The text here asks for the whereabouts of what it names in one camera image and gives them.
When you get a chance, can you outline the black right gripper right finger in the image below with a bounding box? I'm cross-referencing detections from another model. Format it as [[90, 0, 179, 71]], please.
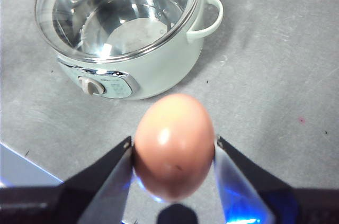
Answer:
[[213, 134, 339, 224]]

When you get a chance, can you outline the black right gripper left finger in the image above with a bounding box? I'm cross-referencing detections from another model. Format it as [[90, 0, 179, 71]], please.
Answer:
[[0, 136, 135, 224]]

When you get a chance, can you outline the brown egg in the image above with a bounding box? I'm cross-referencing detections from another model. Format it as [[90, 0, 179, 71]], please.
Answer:
[[133, 93, 216, 203]]

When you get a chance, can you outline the glass lid with green knob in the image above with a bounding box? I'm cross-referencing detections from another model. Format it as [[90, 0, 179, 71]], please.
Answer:
[[34, 0, 201, 64]]

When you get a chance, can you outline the pale green electric cooking pot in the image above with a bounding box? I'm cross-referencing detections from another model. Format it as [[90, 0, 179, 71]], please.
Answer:
[[33, 0, 225, 101]]

